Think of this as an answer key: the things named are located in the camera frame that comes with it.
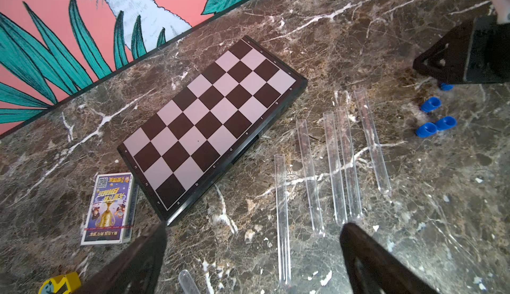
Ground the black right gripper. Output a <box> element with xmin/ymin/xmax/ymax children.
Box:
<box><xmin>413</xmin><ymin>15</ymin><xmax>509</xmax><ymax>85</ymax></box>

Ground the blue rubber stopper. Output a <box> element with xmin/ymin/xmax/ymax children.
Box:
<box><xmin>420</xmin><ymin>97</ymin><xmax>442</xmax><ymax>113</ymax></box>
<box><xmin>435</xmin><ymin>116</ymin><xmax>457</xmax><ymax>131</ymax></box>
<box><xmin>439</xmin><ymin>83</ymin><xmax>454</xmax><ymax>92</ymax></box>
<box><xmin>415</xmin><ymin>123</ymin><xmax>438</xmax><ymax>138</ymax></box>

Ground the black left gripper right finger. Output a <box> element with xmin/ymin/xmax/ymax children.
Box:
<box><xmin>339</xmin><ymin>222</ymin><xmax>436</xmax><ymax>293</ymax></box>

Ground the brown checkered chess board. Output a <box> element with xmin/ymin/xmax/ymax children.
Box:
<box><xmin>118</xmin><ymin>36</ymin><xmax>308</xmax><ymax>224</ymax></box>

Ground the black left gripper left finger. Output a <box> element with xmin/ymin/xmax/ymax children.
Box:
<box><xmin>76</xmin><ymin>222</ymin><xmax>167</xmax><ymax>293</ymax></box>

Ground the clear test tube blue stopper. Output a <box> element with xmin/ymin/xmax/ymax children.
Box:
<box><xmin>274</xmin><ymin>155</ymin><xmax>292</xmax><ymax>288</ymax></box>
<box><xmin>337</xmin><ymin>108</ymin><xmax>363</xmax><ymax>221</ymax></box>
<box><xmin>324</xmin><ymin>111</ymin><xmax>348</xmax><ymax>227</ymax></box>
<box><xmin>354</xmin><ymin>88</ymin><xmax>392</xmax><ymax>195</ymax></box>
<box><xmin>178</xmin><ymin>270</ymin><xmax>200</xmax><ymax>294</ymax></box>

